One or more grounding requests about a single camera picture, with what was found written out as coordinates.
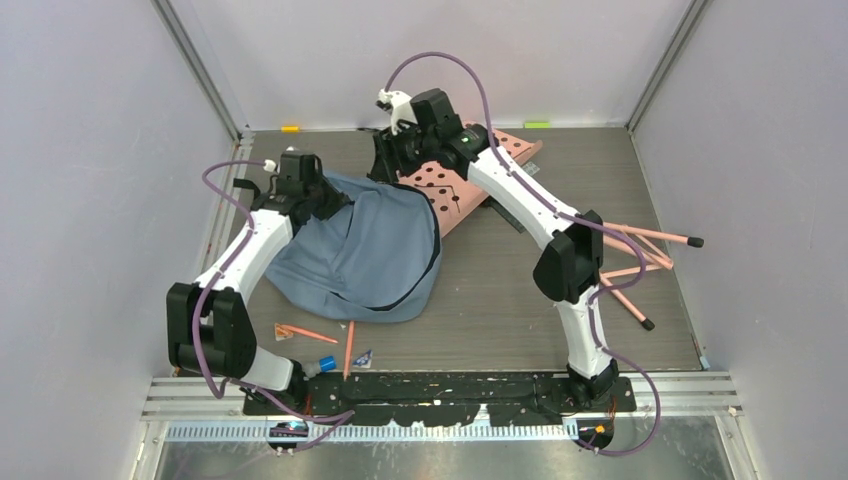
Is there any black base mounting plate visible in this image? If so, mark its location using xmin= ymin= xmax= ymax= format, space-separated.
xmin=243 ymin=371 xmax=637 ymax=427

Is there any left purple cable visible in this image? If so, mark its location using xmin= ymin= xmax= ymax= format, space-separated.
xmin=190 ymin=158 xmax=356 ymax=454

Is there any blue fabric backpack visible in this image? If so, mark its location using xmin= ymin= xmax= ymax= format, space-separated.
xmin=261 ymin=168 xmax=442 ymax=324

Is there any blue grey glue stick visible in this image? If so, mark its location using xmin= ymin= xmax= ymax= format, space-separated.
xmin=302 ymin=355 xmax=337 ymax=379

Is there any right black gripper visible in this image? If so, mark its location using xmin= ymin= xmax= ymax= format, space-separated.
xmin=369 ymin=119 xmax=437 ymax=186

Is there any orange pencil short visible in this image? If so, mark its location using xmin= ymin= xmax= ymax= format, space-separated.
xmin=278 ymin=324 xmax=339 ymax=344

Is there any aluminium front rail frame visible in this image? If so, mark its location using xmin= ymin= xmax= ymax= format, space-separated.
xmin=139 ymin=132 xmax=747 ymax=445

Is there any dark grey lego plate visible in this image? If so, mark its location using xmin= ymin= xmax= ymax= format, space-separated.
xmin=475 ymin=160 xmax=545 ymax=244

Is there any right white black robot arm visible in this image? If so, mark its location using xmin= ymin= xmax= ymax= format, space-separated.
xmin=372 ymin=88 xmax=619 ymax=411

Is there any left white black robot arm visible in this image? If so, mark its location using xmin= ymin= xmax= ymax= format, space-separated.
xmin=166 ymin=149 xmax=352 ymax=414

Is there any purple cable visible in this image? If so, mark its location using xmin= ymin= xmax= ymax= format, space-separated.
xmin=190 ymin=158 xmax=356 ymax=454
xmin=382 ymin=51 xmax=662 ymax=458

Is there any small orange white eraser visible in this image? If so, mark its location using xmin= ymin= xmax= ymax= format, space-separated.
xmin=274 ymin=323 xmax=295 ymax=341

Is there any pink perforated music stand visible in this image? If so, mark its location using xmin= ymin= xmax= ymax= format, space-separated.
xmin=397 ymin=119 xmax=705 ymax=333

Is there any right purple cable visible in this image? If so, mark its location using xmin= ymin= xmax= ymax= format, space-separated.
xmin=382 ymin=51 xmax=662 ymax=458

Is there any orange pencil long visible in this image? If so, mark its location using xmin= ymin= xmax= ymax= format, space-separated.
xmin=343 ymin=320 xmax=356 ymax=381

